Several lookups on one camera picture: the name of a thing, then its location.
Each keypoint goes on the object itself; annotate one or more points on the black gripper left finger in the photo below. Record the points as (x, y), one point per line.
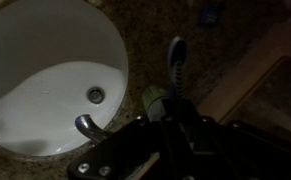
(176, 152)

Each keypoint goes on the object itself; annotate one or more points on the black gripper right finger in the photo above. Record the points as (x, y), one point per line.
(239, 151)

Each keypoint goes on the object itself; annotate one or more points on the white blue razor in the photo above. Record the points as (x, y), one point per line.
(177, 53)

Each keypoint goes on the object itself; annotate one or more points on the white oval sink basin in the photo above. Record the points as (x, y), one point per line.
(59, 59)

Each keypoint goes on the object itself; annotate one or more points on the green soap pump bottle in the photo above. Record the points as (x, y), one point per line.
(152, 101)

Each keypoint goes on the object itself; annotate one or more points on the chrome faucet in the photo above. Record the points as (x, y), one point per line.
(87, 127)

